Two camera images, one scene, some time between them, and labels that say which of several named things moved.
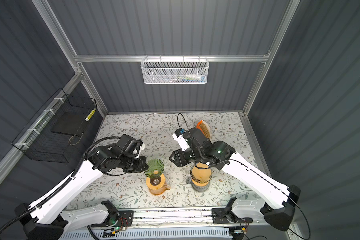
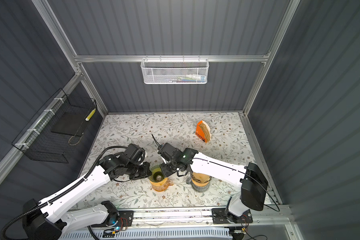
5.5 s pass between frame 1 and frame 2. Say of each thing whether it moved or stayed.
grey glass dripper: stayed
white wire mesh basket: stayed
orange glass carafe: moved
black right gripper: moved
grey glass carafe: stayed
